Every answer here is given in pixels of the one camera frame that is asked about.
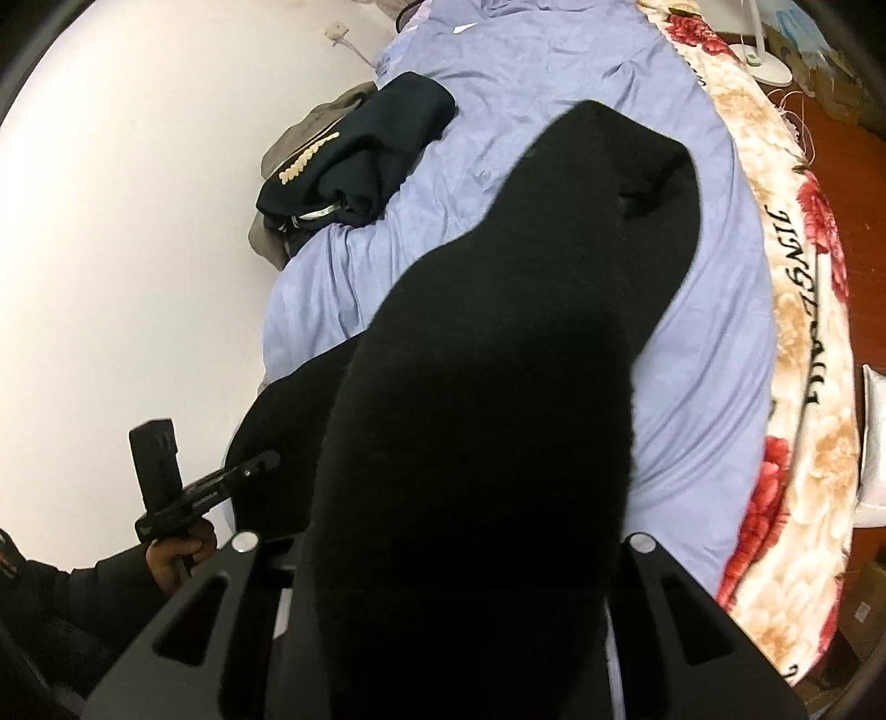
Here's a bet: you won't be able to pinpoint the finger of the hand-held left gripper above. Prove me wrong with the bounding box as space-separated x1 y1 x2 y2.
221 449 282 494

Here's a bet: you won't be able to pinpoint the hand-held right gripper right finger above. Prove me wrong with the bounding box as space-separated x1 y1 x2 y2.
607 530 810 720

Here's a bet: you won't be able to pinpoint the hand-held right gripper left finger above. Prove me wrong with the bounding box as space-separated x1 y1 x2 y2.
83 529 307 720

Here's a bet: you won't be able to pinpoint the black fleece garment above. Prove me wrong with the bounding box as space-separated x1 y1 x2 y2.
231 99 703 720

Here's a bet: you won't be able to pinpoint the person's left forearm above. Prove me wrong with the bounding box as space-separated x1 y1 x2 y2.
0 527 174 702

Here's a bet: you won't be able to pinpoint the person's left hand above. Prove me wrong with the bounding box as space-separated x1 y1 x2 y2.
147 516 218 598

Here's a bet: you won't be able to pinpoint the floral printed blanket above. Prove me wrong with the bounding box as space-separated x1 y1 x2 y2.
635 0 854 688

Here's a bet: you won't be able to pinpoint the brown cardboard box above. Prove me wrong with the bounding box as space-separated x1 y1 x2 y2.
832 559 885 688

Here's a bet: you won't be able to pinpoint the white bag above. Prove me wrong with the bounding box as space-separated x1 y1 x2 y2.
853 363 886 531

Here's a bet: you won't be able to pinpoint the olive garment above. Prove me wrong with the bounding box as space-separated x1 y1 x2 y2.
250 81 379 272

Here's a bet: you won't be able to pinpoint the navy garment with gold print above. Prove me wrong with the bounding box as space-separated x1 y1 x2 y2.
256 70 459 234

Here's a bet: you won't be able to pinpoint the lavender bed sheet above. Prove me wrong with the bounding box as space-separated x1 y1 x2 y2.
259 0 777 598

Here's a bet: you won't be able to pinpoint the white fan base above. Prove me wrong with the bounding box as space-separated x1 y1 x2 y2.
720 0 794 88

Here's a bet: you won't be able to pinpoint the cardboard boxes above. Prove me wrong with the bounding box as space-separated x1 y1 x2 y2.
767 6 868 127

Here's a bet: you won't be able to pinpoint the white wall charger cable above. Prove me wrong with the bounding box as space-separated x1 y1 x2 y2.
324 23 383 71

